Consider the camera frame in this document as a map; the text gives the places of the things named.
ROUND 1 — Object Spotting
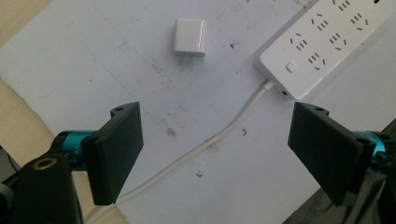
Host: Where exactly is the white power strip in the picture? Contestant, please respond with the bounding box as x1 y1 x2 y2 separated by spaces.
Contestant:
253 0 396 101

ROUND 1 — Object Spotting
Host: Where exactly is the white power strip cable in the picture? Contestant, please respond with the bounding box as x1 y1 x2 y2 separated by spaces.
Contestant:
83 79 276 224

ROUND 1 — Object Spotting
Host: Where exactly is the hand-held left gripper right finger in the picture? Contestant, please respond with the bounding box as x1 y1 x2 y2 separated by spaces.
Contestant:
287 101 387 208

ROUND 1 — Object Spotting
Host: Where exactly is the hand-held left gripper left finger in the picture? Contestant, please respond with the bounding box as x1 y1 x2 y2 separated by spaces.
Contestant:
50 101 145 206

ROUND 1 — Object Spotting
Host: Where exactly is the white charger plug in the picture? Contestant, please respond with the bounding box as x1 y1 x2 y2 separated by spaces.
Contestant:
173 18 208 66

